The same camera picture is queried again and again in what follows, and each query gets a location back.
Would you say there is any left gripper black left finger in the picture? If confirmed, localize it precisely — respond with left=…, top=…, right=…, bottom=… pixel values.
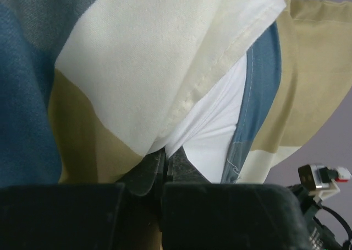
left=1, top=150, right=165, bottom=249

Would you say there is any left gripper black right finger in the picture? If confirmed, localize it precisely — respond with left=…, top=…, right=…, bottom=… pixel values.
left=162, top=150, right=311, bottom=249

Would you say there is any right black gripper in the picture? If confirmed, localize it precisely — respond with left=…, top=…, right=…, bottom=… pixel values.
left=288, top=184, right=351, bottom=250

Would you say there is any blue tan white patchwork pillow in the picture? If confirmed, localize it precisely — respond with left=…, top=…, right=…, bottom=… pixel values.
left=1, top=0, right=351, bottom=187

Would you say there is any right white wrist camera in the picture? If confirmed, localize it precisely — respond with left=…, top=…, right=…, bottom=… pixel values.
left=298, top=164, right=351, bottom=203

